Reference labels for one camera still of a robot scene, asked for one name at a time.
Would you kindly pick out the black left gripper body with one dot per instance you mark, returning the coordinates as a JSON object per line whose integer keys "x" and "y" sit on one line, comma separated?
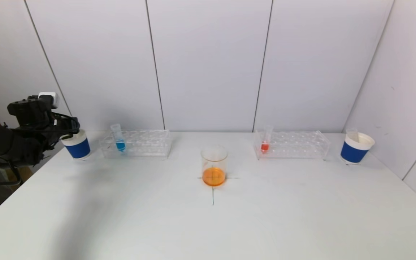
{"x": 71, "y": 127}

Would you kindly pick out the test tube with blue pigment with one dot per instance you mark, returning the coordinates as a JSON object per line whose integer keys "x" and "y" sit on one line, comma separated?
{"x": 118, "y": 139}

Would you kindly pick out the test tube with red pigment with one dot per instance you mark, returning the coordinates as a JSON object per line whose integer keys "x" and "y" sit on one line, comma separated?
{"x": 264, "y": 146}

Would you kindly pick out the clear glass beaker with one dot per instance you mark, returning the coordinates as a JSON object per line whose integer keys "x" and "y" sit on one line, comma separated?
{"x": 213, "y": 176}

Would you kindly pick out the test tube with yellow pigment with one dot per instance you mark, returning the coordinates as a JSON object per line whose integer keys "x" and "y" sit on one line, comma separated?
{"x": 351, "y": 135}

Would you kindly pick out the clear acrylic test tube rack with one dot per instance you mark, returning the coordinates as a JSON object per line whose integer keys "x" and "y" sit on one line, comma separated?
{"x": 139, "y": 144}
{"x": 298, "y": 146}

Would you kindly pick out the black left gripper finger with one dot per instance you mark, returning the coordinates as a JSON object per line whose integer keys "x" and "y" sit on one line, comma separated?
{"x": 66, "y": 136}
{"x": 67, "y": 117}

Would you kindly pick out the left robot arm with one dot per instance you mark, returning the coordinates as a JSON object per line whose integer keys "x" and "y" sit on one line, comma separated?
{"x": 9, "y": 144}

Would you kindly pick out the blue and white paper cup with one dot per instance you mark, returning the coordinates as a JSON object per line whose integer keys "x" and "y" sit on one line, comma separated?
{"x": 354, "y": 153}
{"x": 78, "y": 148}

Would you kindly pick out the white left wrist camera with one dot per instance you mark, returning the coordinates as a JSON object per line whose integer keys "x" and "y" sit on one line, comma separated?
{"x": 49, "y": 99}

